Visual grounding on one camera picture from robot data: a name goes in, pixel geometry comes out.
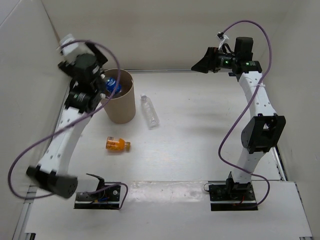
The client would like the left aluminium table rail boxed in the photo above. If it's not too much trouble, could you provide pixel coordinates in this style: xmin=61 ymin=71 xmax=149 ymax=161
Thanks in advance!
xmin=27 ymin=84 xmax=73 ymax=201

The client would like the clear unlabelled plastic bottle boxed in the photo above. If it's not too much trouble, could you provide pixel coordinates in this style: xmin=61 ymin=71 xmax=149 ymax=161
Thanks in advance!
xmin=140 ymin=94 xmax=160 ymax=130

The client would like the orange juice bottle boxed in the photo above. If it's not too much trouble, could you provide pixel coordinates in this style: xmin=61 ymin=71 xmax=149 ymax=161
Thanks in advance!
xmin=105 ymin=136 xmax=131 ymax=152

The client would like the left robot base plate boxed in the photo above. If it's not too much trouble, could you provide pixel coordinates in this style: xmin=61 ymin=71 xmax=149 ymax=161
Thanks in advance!
xmin=73 ymin=173 xmax=121 ymax=210

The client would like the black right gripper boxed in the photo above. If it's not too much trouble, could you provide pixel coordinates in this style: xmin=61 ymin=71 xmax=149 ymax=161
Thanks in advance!
xmin=191 ymin=47 xmax=238 ymax=74

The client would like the right aluminium table rail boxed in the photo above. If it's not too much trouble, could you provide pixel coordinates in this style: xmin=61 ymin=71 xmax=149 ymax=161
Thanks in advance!
xmin=272 ymin=146 xmax=288 ymax=181

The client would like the blue Pocari Sweat bottle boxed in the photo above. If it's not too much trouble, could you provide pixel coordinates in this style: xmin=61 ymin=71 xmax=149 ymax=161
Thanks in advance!
xmin=105 ymin=76 xmax=123 ymax=98

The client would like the aluminium table rail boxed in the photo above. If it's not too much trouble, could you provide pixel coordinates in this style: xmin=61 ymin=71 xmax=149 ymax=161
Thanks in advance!
xmin=126 ymin=69 xmax=194 ymax=74
xmin=272 ymin=146 xmax=288 ymax=181
xmin=27 ymin=84 xmax=73 ymax=201

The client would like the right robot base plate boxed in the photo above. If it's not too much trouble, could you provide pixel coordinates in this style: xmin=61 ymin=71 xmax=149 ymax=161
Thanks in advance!
xmin=203 ymin=180 xmax=258 ymax=212

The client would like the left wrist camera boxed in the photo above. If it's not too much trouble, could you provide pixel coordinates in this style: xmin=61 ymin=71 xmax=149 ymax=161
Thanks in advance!
xmin=59 ymin=33 xmax=88 ymax=64

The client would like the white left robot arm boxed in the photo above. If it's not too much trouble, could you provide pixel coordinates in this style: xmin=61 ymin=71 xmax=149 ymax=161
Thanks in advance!
xmin=26 ymin=42 xmax=108 ymax=199

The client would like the rear aluminium table rail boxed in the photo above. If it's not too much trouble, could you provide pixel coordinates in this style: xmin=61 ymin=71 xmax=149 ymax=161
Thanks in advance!
xmin=126 ymin=69 xmax=194 ymax=74

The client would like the brown cylindrical paper bin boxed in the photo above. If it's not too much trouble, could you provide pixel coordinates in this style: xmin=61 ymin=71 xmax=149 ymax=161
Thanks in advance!
xmin=104 ymin=69 xmax=136 ymax=124

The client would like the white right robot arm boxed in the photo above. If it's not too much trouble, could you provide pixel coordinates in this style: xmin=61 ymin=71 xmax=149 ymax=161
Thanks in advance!
xmin=191 ymin=33 xmax=286 ymax=203

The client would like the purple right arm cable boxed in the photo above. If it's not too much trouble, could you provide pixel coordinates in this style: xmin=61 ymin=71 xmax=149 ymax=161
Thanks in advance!
xmin=203 ymin=19 xmax=273 ymax=208

